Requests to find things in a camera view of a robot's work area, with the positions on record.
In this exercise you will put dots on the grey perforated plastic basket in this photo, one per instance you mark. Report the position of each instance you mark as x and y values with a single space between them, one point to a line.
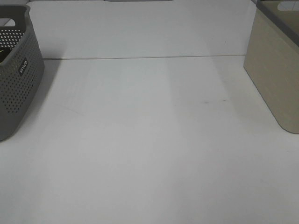
21 67

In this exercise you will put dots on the beige plastic storage box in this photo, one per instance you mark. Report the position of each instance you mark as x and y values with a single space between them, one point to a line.
272 59

